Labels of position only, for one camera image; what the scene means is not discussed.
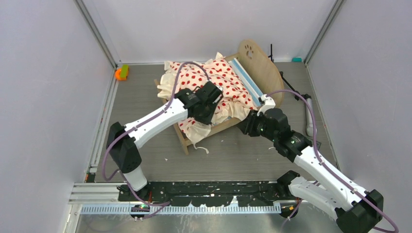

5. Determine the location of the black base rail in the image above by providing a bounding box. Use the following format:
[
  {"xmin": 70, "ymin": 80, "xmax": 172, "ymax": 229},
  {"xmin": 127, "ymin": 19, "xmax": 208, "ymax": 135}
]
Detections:
[{"xmin": 68, "ymin": 180, "xmax": 361, "ymax": 216}]

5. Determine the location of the teal small block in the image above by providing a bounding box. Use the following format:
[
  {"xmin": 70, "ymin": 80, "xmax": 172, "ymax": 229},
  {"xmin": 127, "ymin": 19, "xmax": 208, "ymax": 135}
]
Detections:
[{"xmin": 292, "ymin": 57, "xmax": 304, "ymax": 63}]

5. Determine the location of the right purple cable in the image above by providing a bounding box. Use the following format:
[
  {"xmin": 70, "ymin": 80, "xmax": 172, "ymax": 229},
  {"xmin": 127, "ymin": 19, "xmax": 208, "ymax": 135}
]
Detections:
[{"xmin": 260, "ymin": 89, "xmax": 400, "ymax": 233}]

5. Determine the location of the black tripod stand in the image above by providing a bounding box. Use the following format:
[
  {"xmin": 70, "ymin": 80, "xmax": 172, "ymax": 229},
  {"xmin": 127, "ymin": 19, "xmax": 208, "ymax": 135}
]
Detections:
[{"xmin": 268, "ymin": 44, "xmax": 318, "ymax": 138}]

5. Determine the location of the strawberry print ruffled blanket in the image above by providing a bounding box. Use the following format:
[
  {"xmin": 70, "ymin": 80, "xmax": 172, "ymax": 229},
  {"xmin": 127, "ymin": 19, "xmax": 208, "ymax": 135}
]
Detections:
[{"xmin": 156, "ymin": 51, "xmax": 258, "ymax": 139}]

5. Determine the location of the blue striped mattress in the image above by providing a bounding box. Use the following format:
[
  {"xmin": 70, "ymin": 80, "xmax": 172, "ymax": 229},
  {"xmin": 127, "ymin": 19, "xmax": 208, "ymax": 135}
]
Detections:
[{"xmin": 228, "ymin": 58, "xmax": 263, "ymax": 108}]

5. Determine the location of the purple cable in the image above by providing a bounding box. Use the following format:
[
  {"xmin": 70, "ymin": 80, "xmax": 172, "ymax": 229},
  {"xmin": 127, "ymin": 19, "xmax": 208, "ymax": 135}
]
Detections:
[
  {"xmin": 260, "ymin": 89, "xmax": 400, "ymax": 233},
  {"xmin": 102, "ymin": 61, "xmax": 216, "ymax": 207}
]

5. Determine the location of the wooden pet bed frame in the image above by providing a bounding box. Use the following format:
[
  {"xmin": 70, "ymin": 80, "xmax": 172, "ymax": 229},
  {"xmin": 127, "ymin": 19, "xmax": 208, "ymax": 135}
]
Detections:
[{"xmin": 155, "ymin": 39, "xmax": 284, "ymax": 155}]

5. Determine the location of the orange green toy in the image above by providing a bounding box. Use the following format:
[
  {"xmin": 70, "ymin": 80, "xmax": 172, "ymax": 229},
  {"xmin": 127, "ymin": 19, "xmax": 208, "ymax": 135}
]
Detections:
[{"xmin": 115, "ymin": 65, "xmax": 129, "ymax": 81}]

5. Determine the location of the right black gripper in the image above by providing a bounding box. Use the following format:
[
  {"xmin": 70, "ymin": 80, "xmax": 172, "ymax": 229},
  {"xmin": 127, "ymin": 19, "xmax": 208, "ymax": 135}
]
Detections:
[{"xmin": 237, "ymin": 109, "xmax": 277, "ymax": 142}]

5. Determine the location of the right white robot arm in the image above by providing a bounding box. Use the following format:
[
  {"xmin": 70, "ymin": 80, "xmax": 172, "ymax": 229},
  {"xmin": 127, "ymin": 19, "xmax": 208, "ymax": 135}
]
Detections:
[{"xmin": 238, "ymin": 108, "xmax": 384, "ymax": 233}]

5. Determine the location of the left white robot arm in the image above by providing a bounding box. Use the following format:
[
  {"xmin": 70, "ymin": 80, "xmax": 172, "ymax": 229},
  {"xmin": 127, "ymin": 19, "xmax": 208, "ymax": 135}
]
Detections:
[{"xmin": 106, "ymin": 81, "xmax": 223, "ymax": 201}]

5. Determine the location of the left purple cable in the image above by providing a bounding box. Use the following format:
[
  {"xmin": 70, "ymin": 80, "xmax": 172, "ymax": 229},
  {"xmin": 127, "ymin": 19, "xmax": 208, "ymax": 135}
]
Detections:
[{"xmin": 102, "ymin": 61, "xmax": 216, "ymax": 207}]

